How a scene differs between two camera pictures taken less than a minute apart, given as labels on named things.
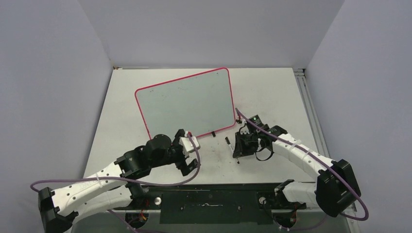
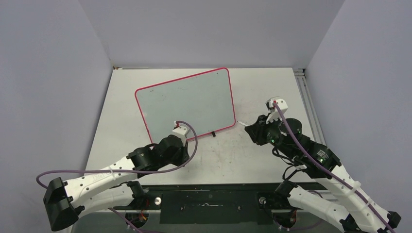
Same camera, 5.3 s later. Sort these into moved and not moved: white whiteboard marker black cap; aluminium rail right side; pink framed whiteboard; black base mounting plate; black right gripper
Moved: white whiteboard marker black cap; black right gripper
Not moved: aluminium rail right side; pink framed whiteboard; black base mounting plate
